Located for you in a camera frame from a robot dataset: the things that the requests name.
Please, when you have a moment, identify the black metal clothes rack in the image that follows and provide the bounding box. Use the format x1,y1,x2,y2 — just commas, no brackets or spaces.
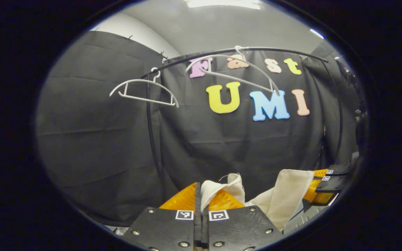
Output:
141,46,344,185

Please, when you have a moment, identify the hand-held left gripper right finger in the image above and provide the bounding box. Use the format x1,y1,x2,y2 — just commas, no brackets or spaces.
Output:
201,190,285,251

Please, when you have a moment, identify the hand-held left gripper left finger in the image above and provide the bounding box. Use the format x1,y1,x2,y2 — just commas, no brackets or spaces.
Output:
121,182,202,251

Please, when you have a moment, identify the white plastic clothes hanger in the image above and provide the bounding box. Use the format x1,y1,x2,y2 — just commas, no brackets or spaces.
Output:
109,67,180,108
185,45,281,96

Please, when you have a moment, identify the cream long-sleeved shirt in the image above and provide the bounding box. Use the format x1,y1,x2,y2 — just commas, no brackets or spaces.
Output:
200,169,315,231

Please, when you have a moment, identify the black backdrop cloth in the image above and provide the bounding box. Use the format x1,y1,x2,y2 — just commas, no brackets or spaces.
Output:
35,31,365,227

